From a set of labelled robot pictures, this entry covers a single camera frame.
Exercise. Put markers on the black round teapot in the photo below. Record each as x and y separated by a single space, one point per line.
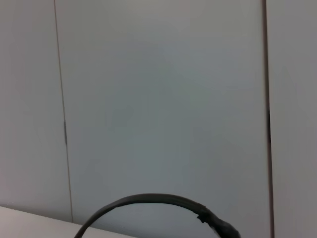
153 198

